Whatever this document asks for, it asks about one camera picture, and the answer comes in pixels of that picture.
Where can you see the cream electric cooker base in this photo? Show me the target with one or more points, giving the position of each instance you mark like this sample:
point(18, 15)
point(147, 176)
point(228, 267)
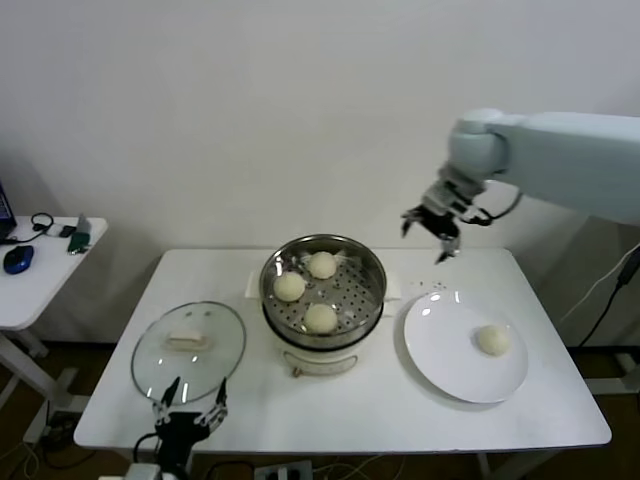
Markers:
point(320, 362)

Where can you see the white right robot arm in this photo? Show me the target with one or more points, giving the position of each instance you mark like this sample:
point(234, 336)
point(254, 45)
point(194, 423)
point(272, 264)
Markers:
point(550, 150)

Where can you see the blue computer mouse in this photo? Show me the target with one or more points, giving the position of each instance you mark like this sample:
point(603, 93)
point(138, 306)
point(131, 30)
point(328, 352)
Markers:
point(17, 259)

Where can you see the laptop computer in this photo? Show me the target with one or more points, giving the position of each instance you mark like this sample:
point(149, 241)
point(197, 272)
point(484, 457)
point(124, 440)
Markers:
point(4, 205)

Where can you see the white table foot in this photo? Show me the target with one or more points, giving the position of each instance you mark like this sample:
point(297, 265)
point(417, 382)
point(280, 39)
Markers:
point(612, 386)

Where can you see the stainless steel steamer basket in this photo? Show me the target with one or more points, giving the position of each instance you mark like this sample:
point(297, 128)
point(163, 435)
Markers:
point(357, 295)

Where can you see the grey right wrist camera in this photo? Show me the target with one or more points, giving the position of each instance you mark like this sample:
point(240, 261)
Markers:
point(457, 192)

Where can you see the green tool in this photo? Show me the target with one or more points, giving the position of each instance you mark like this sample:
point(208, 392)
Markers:
point(77, 243)

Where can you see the white power strip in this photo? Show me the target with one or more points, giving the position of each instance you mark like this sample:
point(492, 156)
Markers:
point(282, 472)

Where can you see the white steamed baozi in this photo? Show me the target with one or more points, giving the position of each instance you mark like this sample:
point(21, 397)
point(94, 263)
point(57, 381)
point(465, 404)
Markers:
point(320, 318)
point(494, 340)
point(289, 288)
point(321, 265)

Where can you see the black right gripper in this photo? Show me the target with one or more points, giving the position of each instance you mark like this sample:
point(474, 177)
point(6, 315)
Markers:
point(440, 222)

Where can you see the white side table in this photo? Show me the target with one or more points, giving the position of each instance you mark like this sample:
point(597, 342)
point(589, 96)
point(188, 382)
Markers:
point(50, 280)

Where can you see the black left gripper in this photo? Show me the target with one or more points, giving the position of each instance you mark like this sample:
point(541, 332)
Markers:
point(180, 435)

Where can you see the white round plate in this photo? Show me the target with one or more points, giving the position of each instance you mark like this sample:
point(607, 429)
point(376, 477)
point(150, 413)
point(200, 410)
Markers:
point(450, 350)

